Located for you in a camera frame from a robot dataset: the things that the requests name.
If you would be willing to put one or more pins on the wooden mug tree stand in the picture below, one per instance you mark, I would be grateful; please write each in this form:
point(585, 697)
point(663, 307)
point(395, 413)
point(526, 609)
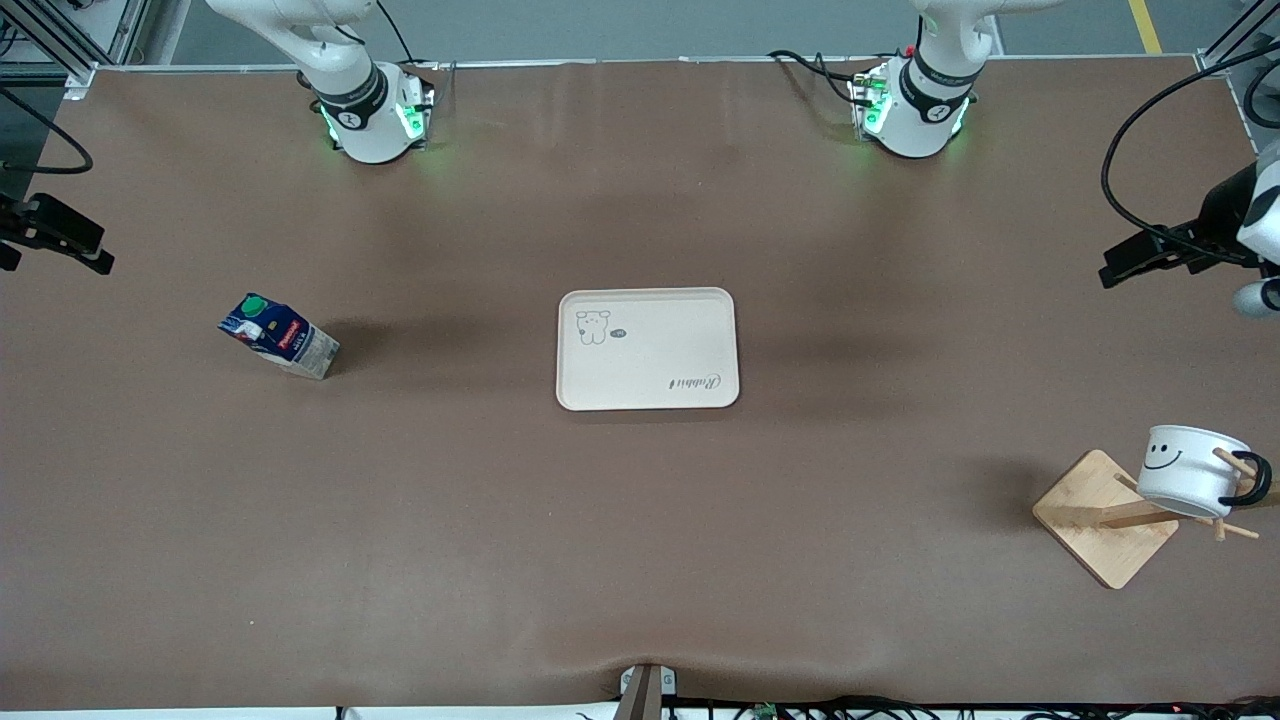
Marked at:
point(1100, 530)

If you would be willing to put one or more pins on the blue white milk carton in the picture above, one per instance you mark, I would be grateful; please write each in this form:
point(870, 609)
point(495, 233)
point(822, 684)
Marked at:
point(285, 345)

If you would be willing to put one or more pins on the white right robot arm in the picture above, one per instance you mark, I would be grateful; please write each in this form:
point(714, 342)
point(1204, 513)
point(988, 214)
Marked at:
point(370, 135)

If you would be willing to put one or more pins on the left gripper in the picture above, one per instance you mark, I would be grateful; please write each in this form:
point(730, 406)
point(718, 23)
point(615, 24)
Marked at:
point(1219, 215)

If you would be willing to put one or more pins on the brown table cover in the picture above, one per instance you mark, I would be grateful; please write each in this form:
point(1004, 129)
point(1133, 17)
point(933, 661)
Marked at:
point(640, 550)

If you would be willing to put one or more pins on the beige plastic tray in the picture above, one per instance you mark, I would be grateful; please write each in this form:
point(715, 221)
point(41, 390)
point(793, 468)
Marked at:
point(645, 360)

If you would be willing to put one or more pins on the aluminium frame profile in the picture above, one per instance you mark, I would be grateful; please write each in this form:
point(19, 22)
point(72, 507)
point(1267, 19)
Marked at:
point(1215, 55)
point(55, 38)

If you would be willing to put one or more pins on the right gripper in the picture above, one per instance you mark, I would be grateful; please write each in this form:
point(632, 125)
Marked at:
point(45, 224)

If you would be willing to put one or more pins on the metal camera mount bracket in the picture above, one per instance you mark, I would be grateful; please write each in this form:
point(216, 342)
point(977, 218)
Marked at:
point(645, 695)

